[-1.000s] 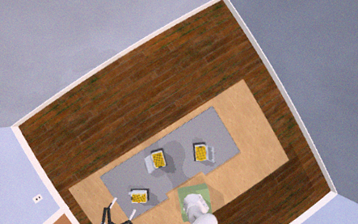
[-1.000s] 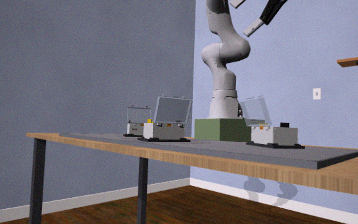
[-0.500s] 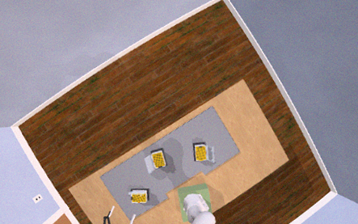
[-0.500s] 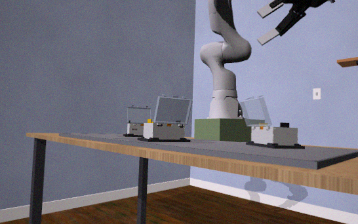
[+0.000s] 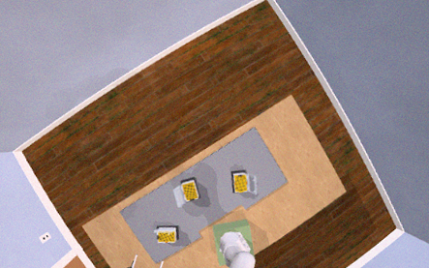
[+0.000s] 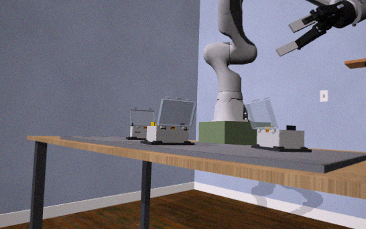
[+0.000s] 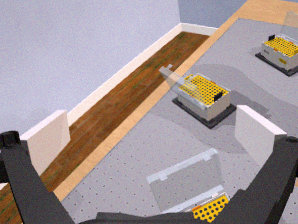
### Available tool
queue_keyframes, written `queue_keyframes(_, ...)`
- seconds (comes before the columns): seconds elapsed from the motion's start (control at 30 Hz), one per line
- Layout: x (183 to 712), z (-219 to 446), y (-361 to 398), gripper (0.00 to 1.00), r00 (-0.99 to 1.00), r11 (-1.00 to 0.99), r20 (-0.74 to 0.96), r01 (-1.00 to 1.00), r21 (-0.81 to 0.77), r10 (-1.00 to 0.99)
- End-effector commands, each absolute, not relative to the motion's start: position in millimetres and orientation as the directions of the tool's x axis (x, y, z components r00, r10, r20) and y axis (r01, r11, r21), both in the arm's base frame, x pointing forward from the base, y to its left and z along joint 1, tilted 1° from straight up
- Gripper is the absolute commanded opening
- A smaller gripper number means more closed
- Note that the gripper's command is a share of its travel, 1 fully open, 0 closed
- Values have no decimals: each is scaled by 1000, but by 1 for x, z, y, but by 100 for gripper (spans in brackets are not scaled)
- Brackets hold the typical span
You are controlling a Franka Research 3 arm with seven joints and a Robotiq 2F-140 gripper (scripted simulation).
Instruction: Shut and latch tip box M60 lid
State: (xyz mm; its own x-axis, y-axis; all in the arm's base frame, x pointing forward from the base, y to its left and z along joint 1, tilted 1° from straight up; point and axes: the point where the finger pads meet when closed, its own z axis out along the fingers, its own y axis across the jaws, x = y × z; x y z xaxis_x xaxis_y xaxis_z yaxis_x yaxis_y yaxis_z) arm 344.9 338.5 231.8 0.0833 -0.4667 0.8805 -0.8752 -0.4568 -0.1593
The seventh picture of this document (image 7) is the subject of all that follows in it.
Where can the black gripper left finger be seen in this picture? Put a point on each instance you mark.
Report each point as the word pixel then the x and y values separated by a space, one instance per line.
pixel 42 144

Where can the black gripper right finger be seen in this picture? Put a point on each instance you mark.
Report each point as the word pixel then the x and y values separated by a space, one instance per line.
pixel 264 201

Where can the yellow pipette tip rack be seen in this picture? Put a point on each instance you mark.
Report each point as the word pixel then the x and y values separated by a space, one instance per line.
pixel 208 90
pixel 209 211
pixel 282 45

